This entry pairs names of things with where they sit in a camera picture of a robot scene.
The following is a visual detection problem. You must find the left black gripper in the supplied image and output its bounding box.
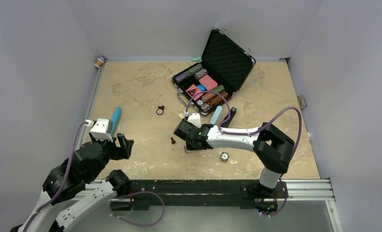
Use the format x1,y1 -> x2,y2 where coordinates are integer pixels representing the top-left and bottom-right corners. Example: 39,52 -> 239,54
88,129 -> 134,181

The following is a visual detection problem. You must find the light blue stapler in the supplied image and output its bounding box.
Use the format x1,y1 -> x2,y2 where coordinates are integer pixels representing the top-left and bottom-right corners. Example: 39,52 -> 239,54
210,105 -> 223,125

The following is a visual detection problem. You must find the black stapler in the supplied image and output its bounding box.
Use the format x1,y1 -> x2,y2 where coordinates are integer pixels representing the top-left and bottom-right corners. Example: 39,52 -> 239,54
222,107 -> 237,128

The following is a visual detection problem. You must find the red white staple box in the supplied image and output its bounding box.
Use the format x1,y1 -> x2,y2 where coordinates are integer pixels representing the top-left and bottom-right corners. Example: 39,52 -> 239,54
184,146 -> 191,154

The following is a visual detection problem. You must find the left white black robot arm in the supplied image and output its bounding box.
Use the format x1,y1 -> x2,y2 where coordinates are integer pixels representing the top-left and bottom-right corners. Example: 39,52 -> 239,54
11,133 -> 134,232

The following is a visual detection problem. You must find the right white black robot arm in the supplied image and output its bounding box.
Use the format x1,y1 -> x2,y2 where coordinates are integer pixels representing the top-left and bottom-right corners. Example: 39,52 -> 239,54
173,121 -> 296,197

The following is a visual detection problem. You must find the light blue marker tube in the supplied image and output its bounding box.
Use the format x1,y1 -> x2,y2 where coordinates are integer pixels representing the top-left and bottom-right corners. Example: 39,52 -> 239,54
111,107 -> 122,135

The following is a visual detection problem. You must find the brown poker chip left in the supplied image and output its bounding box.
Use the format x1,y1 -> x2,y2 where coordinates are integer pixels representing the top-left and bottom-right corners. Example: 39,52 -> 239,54
156,109 -> 164,116

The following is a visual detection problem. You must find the pink card deck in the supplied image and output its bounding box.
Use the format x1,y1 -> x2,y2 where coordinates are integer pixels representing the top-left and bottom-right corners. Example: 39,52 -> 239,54
198,75 -> 218,90

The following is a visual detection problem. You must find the black poker chip case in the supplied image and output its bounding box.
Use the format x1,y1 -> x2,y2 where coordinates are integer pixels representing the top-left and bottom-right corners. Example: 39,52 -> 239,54
171,28 -> 256,116

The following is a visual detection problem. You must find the small orange bottle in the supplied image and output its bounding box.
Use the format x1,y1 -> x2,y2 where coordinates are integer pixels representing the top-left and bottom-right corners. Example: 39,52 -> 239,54
94,56 -> 107,69

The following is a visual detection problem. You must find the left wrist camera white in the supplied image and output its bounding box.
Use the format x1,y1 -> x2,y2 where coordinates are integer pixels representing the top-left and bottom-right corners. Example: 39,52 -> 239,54
85,118 -> 113,142

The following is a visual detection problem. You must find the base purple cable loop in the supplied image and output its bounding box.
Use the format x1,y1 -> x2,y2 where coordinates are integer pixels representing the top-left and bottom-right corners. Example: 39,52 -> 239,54
109,191 -> 167,227

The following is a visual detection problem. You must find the chip stack by wall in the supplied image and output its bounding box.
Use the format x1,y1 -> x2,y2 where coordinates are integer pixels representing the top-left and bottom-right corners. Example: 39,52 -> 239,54
297,94 -> 308,110

